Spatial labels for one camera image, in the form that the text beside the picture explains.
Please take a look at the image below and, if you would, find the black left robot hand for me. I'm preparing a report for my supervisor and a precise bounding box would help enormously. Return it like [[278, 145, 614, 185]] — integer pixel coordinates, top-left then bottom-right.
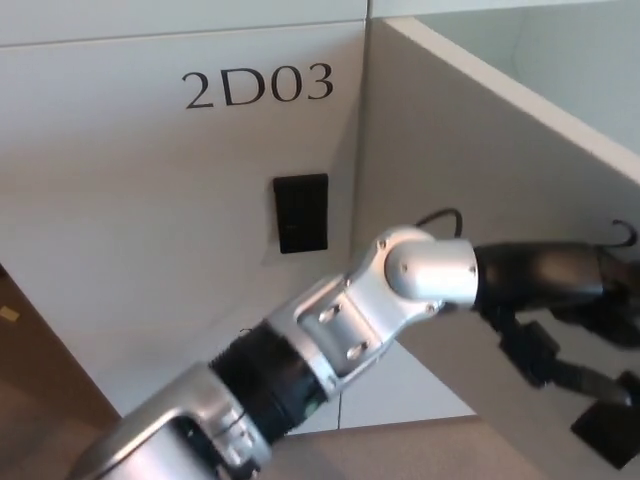
[[472, 241, 640, 407]]

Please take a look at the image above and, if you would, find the white door 2D07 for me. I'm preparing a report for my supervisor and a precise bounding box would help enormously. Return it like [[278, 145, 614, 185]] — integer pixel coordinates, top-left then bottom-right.
[[355, 17, 640, 480]]

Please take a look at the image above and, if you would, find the white cabinet door 2D08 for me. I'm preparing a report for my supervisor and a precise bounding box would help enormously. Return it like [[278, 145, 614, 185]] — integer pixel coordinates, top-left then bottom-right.
[[338, 343, 477, 432]]

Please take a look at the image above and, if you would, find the white locker cabinet body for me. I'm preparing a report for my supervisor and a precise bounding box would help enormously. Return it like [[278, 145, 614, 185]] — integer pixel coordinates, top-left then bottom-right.
[[367, 0, 640, 170]]

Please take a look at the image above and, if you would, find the white cabinet door 2D04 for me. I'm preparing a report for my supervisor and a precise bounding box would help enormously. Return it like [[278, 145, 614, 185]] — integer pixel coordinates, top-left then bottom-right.
[[57, 334, 342, 437]]

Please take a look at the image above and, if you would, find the white cabinet door 2D03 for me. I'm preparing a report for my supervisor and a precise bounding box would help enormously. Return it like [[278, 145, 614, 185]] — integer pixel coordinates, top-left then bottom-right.
[[0, 17, 371, 346]]

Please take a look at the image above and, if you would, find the plain white cabinet door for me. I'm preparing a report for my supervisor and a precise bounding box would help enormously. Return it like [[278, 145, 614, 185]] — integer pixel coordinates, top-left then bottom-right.
[[0, 0, 372, 50]]

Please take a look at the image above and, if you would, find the black lock on 2D07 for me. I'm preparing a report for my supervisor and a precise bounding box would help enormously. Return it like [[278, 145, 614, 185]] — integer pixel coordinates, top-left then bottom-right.
[[570, 398, 640, 471]]

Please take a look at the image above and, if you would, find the black lock on 2D03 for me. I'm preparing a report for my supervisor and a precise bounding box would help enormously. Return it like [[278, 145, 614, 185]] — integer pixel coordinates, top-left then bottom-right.
[[272, 172, 331, 256]]

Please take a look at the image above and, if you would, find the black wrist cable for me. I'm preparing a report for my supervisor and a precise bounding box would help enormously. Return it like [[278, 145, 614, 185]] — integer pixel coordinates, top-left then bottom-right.
[[416, 208, 464, 238], [611, 219, 633, 249]]

